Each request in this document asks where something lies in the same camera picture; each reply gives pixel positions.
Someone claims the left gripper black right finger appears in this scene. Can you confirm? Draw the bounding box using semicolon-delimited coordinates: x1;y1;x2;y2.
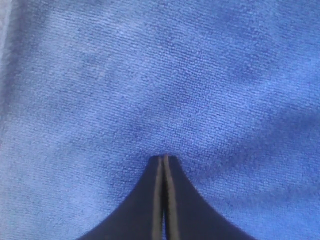
163;155;254;240

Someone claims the blue terry towel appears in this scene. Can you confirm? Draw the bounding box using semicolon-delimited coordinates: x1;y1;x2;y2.
0;0;320;240

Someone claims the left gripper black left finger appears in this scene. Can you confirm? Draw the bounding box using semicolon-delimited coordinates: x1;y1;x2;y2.
80;156;163;240

